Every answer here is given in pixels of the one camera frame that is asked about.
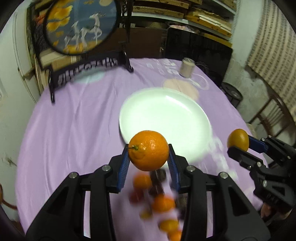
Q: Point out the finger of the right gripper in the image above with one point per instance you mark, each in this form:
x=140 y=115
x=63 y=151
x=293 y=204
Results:
x=257 y=145
x=245 y=159

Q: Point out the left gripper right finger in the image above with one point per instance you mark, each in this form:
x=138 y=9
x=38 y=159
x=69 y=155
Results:
x=217 y=209

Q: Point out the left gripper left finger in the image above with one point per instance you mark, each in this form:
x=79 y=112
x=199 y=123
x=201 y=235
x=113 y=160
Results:
x=61 y=217

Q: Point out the yellow-orange kumquat fruit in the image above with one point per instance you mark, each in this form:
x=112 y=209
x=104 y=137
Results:
x=238 y=138

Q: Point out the smooth orange fruit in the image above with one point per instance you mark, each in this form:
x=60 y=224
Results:
x=171 y=228
x=163 y=203

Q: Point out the red tomato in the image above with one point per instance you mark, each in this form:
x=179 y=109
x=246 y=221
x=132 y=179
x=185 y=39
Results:
x=136 y=196

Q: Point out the small stemmed mandarin orange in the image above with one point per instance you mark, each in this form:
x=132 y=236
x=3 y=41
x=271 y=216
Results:
x=148 y=150

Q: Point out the right human hand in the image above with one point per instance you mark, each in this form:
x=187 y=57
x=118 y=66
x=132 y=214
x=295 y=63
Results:
x=269 y=215

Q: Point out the wooden chair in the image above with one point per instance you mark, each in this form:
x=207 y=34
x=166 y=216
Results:
x=274 y=116

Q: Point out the black round stool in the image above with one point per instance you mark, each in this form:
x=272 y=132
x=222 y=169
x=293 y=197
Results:
x=232 y=94

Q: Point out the white oval plate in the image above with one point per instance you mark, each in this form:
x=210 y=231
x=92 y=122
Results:
x=176 y=116

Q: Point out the purple printed tablecloth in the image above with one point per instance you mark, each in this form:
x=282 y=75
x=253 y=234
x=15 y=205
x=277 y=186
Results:
x=94 y=116

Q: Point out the beige beverage can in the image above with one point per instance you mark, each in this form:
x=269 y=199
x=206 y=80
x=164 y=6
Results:
x=187 y=67

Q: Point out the wooden shelf with boards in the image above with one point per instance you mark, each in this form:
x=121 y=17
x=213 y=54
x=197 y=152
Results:
x=212 y=19

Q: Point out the round painted deer screen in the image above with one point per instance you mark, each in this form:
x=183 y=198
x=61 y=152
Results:
x=76 y=29

